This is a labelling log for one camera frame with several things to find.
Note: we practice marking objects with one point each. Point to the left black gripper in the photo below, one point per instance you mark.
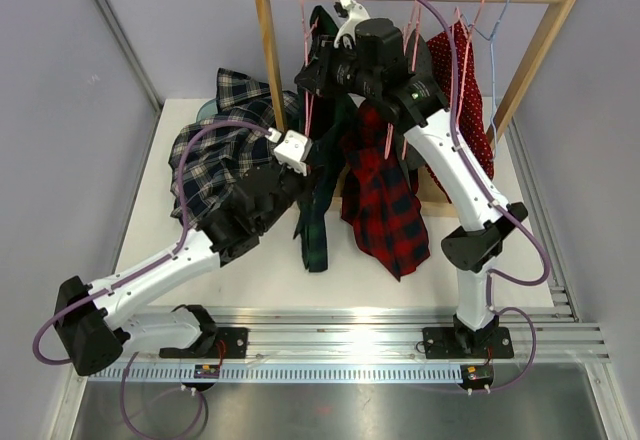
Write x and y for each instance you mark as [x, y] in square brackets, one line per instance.
[307, 182]

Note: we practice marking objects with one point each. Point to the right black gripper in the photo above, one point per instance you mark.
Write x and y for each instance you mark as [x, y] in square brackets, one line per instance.
[317, 75]

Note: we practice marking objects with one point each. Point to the navy white plaid skirt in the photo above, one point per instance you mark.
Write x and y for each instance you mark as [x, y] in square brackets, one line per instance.
[223, 155]

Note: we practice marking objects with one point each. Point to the pink wire hanger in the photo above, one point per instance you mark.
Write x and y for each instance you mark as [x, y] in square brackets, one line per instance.
[467, 50]

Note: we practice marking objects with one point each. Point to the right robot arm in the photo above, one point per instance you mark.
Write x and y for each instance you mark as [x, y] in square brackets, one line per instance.
[409, 101]

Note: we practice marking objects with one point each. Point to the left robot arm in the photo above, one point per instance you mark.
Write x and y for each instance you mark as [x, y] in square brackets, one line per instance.
[100, 321]

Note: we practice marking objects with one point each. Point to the pink hanger of green skirt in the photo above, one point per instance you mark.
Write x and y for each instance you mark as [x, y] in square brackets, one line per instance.
[309, 98]

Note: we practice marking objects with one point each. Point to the green plaid skirt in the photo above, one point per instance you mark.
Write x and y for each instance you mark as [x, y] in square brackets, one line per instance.
[331, 120]

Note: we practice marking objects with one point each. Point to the grey dotted skirt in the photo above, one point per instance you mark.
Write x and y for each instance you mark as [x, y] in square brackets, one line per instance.
[421, 63]

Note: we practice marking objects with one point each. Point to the pink hanger pair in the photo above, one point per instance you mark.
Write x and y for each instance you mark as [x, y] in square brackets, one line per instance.
[412, 28]

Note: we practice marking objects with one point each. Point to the red plaid skirt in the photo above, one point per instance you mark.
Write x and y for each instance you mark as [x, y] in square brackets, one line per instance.
[379, 201]

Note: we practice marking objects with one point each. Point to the red polka dot skirt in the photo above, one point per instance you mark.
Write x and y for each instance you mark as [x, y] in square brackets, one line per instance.
[470, 124]

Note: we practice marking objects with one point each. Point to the blue plastic basin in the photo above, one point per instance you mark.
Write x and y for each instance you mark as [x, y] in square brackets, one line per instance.
[207, 110]

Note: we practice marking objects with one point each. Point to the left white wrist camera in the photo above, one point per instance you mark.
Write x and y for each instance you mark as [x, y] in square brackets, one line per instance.
[291, 149]

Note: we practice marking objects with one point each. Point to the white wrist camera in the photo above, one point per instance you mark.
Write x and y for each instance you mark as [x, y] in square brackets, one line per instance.
[291, 149]
[352, 13]

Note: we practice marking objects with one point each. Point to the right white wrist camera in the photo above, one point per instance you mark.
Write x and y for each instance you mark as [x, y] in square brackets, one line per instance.
[352, 13]

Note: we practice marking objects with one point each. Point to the left black mount plate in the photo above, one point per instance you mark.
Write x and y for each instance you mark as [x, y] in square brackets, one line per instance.
[226, 343]

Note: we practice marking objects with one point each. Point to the black mount plate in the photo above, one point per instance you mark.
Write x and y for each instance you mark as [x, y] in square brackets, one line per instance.
[441, 343]
[226, 343]

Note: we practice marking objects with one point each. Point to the aluminium rail base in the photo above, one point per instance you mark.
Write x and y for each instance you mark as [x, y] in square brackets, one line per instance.
[349, 321]

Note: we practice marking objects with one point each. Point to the blue wire hanger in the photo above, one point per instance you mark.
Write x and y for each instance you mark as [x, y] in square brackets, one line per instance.
[491, 41]

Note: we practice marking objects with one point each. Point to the right black mount plate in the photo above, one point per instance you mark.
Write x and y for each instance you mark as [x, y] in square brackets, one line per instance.
[441, 343]

